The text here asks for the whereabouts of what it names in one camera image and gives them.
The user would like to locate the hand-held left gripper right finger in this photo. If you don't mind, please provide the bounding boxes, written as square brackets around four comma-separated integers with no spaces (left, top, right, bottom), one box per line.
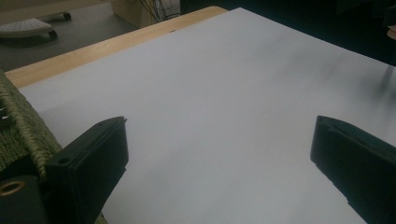
[309,115,396,224]

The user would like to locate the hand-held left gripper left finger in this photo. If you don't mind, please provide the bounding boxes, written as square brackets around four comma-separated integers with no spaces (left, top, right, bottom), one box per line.
[45,116,130,224]

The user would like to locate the green woven basket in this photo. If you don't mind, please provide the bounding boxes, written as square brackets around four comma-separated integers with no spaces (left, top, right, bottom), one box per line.
[0,69,64,181]

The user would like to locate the white table sheet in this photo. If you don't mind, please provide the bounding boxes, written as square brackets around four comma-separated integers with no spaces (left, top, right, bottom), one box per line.
[18,7,396,224]

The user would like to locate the white wheeled base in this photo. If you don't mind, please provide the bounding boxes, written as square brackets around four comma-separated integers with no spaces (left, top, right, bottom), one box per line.
[0,18,59,40]

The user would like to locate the bundle of background cables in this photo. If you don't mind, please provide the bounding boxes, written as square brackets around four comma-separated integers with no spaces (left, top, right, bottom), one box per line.
[136,0,182,21]

